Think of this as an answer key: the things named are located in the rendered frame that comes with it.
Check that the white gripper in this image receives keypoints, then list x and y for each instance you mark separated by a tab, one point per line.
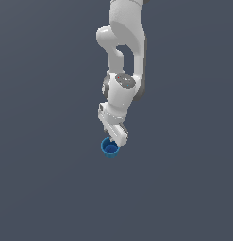
114	125

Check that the blue plastic cup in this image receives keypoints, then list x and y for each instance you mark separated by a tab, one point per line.
110	150

